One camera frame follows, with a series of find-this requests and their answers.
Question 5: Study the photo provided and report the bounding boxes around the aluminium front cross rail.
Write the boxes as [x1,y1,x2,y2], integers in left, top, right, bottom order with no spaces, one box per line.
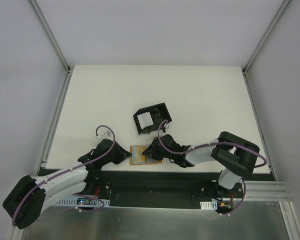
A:
[24,174,293,203]

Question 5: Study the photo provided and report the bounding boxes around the black plastic card box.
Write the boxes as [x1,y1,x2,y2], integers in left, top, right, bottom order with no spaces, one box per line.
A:
[133,102,172,135]

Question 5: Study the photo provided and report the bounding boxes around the aluminium frame rail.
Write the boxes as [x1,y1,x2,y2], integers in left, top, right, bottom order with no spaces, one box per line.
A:
[242,0,294,177]
[27,0,74,176]

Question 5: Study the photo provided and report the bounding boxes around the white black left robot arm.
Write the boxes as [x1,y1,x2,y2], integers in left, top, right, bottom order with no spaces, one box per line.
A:
[2,139,132,229]

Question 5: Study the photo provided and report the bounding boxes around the yellow leather card holder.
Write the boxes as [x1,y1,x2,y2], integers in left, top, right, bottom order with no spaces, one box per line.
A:
[129,145,162,166]

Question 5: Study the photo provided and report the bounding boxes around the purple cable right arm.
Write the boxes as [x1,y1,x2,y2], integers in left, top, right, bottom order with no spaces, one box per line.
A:
[157,119,268,218]

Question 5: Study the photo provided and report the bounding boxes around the aluminium frame rail left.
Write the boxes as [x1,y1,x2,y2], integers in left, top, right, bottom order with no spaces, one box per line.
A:
[27,0,74,176]

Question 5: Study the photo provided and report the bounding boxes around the white cable duct right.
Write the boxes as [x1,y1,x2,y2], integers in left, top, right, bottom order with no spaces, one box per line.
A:
[200,200,218,211]

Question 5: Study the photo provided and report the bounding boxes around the white cable duct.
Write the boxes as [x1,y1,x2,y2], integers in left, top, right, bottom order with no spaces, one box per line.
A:
[200,200,218,211]
[52,196,110,208]

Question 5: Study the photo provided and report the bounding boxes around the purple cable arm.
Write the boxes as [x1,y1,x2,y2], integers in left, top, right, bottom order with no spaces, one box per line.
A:
[157,119,268,218]
[11,124,116,227]

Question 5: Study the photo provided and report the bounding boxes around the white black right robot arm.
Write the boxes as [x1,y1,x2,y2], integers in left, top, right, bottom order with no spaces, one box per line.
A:
[142,131,260,200]

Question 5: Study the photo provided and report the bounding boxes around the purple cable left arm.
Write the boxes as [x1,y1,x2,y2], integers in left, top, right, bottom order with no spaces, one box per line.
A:
[11,124,116,227]

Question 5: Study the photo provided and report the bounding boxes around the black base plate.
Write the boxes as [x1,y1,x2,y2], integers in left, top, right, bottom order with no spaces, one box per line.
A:
[80,171,243,209]

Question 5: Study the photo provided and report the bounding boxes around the white cable duct left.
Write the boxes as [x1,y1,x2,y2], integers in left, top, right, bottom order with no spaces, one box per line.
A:
[52,196,110,208]

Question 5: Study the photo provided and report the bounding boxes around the aluminium frame rail right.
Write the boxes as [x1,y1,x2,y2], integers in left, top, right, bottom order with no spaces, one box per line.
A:
[242,0,294,177]

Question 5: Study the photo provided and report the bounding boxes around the white cards in box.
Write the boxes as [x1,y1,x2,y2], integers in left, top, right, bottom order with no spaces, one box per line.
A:
[137,112,153,129]

